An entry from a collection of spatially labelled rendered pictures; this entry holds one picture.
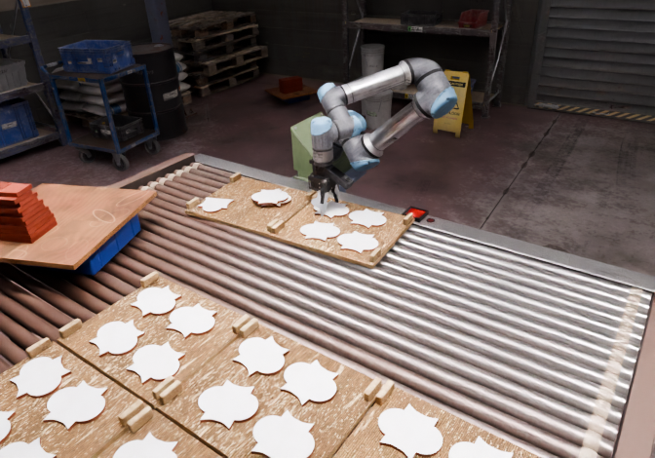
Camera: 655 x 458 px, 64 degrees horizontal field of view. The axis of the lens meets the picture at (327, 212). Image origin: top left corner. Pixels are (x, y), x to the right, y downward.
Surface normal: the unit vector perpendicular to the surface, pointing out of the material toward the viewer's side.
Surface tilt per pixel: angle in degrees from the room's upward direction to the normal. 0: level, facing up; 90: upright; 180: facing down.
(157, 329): 0
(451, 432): 0
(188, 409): 0
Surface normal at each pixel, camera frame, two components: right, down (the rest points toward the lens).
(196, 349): -0.04, -0.87
